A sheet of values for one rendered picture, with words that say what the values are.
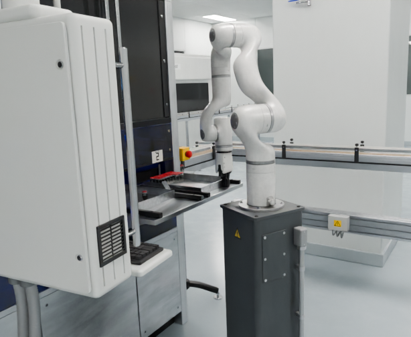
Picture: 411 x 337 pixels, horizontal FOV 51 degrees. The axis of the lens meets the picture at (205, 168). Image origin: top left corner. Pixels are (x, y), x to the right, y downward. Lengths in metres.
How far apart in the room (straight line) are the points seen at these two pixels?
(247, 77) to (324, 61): 1.63
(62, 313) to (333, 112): 2.32
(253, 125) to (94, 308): 1.07
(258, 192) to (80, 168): 0.84
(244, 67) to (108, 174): 0.83
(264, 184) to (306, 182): 1.75
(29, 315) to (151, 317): 0.99
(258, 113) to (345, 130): 1.70
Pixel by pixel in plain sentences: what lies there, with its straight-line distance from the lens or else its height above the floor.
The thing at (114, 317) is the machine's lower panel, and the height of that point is 0.31.
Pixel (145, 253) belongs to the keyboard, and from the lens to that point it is 1.46.
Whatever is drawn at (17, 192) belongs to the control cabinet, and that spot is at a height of 1.09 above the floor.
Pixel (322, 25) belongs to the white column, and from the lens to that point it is 3.39.
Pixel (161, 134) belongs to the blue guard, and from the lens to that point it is 2.25.
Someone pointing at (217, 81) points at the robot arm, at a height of 1.38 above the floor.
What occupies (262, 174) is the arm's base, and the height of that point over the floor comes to 1.01.
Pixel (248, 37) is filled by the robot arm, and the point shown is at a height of 1.56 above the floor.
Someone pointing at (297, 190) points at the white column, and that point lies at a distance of 3.53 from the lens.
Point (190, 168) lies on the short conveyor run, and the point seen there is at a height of 0.87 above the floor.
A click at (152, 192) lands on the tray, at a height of 0.89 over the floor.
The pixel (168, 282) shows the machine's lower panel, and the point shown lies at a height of 0.31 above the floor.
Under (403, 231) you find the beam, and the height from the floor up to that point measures 0.49.
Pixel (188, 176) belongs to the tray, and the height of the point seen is 0.90.
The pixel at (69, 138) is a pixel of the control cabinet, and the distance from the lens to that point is 1.14.
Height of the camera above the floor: 1.36
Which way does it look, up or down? 11 degrees down
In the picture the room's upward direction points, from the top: 2 degrees counter-clockwise
